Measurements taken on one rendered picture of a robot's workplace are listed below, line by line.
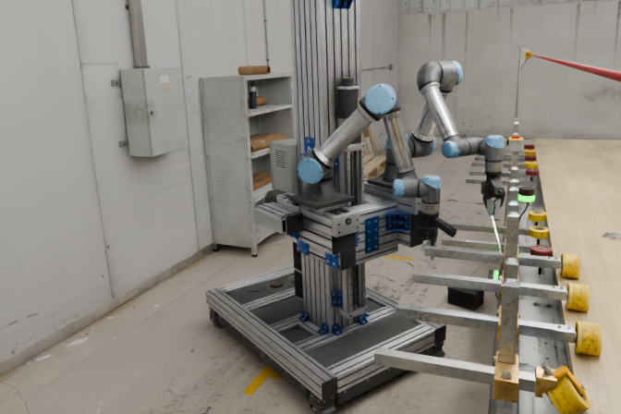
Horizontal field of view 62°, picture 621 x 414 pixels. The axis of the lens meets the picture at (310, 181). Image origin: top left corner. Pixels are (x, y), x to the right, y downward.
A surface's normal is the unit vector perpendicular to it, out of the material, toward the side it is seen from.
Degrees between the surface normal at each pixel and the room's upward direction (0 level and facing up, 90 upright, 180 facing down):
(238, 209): 90
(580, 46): 90
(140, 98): 90
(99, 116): 90
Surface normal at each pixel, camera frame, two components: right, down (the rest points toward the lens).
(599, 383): -0.04, -0.97
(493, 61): -0.41, 0.22
